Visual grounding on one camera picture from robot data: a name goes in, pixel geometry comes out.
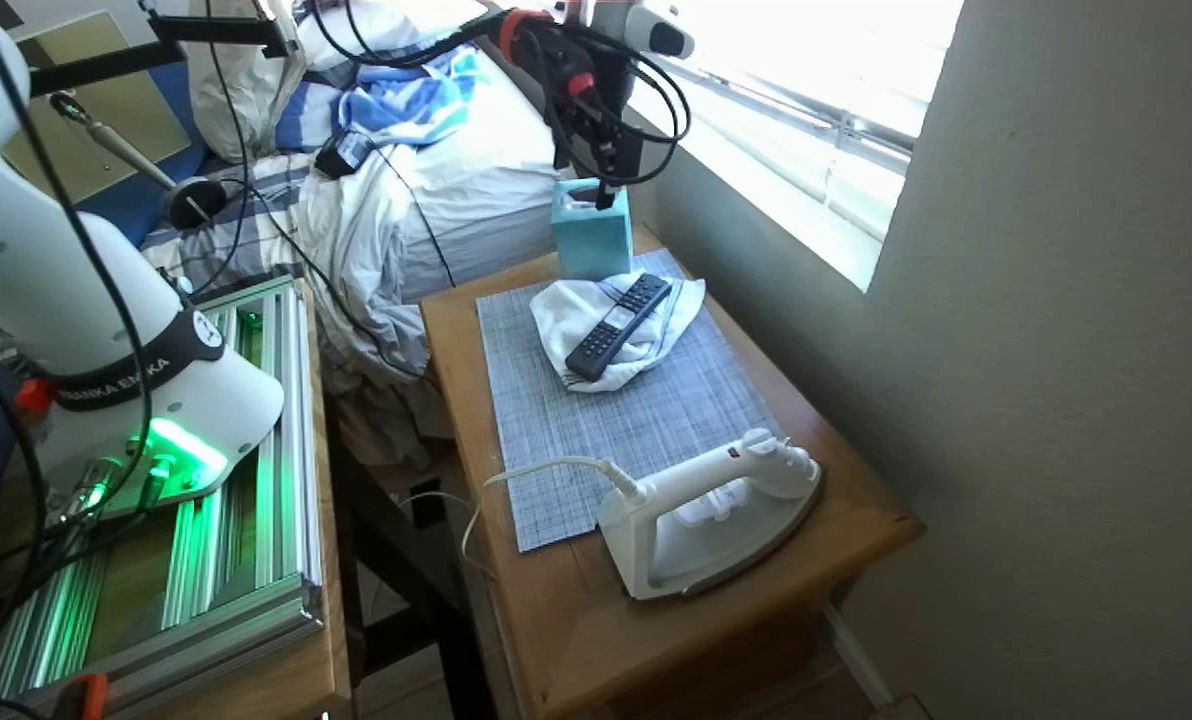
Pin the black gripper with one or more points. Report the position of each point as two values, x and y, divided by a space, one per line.
573 82

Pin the black remote control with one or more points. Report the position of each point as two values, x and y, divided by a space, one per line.
617 326

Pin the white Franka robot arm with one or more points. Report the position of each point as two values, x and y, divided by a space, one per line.
61 304

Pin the teal cardboard box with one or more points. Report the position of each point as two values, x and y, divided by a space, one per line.
593 239

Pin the white towel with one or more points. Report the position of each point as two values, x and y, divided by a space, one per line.
583 352

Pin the white bed sheets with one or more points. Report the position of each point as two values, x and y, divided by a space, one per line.
423 215

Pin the blue white striped cloth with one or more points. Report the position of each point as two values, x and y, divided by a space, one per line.
403 103

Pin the grey ironing board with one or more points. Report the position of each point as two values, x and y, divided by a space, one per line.
623 425

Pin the white pillow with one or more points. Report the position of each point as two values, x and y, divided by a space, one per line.
261 82

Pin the white clothes iron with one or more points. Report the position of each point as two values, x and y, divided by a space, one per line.
709 512

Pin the dark wooden stool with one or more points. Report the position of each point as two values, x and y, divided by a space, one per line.
398 561

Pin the wooden table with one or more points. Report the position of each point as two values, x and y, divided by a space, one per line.
702 625

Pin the olive cardboard panel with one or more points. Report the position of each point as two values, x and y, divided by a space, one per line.
102 104

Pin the red stop button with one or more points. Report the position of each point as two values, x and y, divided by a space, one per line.
35 396

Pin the white window frame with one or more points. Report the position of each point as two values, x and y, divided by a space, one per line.
823 175

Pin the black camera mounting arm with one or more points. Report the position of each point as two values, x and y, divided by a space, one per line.
142 44

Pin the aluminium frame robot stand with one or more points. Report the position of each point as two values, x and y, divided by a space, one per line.
220 533

